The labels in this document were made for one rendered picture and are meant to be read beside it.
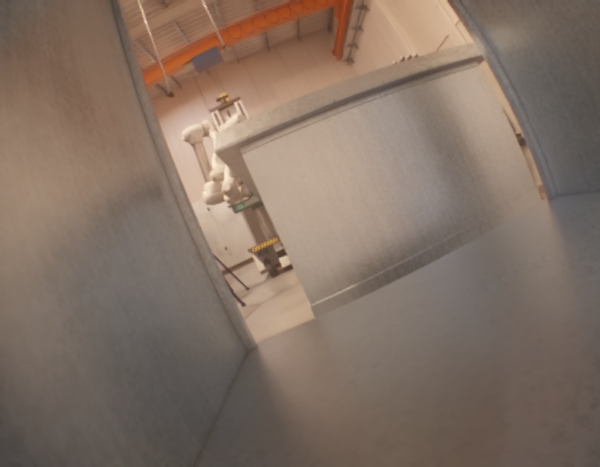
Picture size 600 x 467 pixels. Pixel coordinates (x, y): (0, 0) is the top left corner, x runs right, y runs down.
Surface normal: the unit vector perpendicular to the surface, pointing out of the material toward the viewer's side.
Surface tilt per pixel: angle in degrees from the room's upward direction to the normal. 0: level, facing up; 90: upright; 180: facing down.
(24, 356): 90
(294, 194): 90
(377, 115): 90
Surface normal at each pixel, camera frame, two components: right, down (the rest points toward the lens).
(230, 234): -0.02, 0.04
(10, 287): 0.91, -0.42
